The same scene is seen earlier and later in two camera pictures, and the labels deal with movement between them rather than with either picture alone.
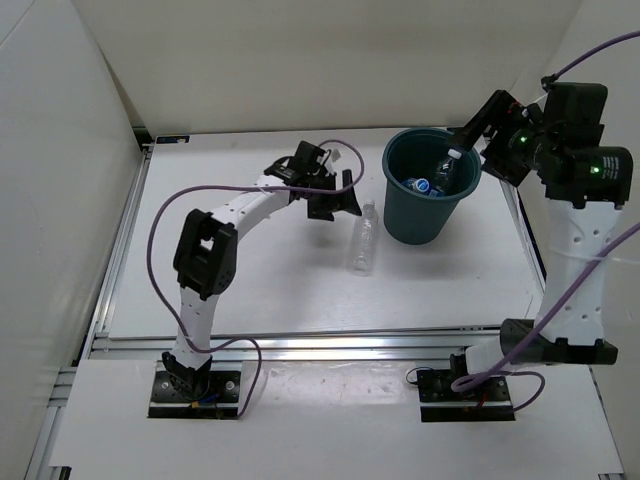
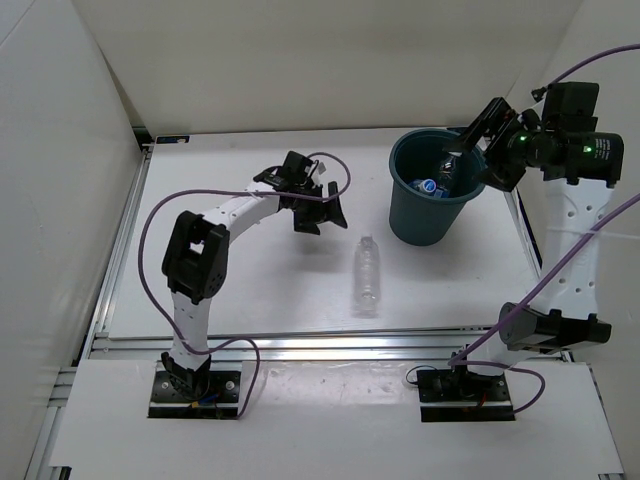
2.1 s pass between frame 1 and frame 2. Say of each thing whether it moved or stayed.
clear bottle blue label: moved
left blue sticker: stayed
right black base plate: stayed
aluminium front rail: stayed
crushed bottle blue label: moved
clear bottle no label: moved
